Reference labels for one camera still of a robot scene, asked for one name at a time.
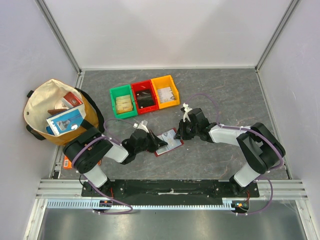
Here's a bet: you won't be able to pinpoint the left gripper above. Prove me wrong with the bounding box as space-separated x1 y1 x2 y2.
135 129 168 154

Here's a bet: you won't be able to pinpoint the blue white credit card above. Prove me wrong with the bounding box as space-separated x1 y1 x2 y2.
157 128 181 148

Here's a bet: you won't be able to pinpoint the red leather card holder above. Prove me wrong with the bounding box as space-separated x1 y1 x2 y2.
154 128 184 157

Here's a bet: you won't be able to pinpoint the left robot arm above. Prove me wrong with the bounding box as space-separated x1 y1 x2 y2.
63 124 168 197

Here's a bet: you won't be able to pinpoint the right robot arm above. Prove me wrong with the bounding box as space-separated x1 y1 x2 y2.
174 104 286 197

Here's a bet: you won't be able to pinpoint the white card in yellow bin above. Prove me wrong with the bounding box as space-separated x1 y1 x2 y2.
157 86 176 104

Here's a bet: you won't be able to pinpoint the black card in red bin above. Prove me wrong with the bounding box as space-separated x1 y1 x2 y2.
135 89 155 109

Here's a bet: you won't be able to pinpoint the beige cards in green bin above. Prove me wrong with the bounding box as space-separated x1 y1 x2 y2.
115 94 134 115

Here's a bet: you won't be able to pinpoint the yellow plastic bin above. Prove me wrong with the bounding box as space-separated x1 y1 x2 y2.
151 75 180 109

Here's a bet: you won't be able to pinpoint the red plastic bin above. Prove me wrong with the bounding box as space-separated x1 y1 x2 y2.
131 79 159 115

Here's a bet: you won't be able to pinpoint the green plastic bin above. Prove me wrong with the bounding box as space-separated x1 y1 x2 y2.
109 84 138 119

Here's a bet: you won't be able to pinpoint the blue product box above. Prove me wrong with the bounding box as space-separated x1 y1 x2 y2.
46 104 86 136

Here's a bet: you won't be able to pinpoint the orange picture box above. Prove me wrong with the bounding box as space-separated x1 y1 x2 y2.
62 154 102 170

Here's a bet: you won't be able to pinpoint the red white box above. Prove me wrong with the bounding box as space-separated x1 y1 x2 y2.
60 92 83 109

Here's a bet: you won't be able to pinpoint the canvas tote bag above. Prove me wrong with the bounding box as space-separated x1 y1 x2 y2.
23 79 105 146

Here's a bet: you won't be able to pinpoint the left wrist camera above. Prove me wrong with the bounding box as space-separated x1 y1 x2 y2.
133 120 149 133

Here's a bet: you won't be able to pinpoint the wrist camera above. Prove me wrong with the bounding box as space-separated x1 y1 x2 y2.
133 120 149 133
181 103 193 122

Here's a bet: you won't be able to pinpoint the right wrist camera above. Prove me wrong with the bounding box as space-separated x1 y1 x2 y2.
181 103 193 122

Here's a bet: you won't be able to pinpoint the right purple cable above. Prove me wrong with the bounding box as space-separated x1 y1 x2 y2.
184 93 285 216

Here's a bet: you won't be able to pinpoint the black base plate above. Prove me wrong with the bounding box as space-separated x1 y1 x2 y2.
81 178 260 200

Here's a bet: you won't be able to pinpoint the slotted cable duct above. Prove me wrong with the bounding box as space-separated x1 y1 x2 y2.
46 198 237 210

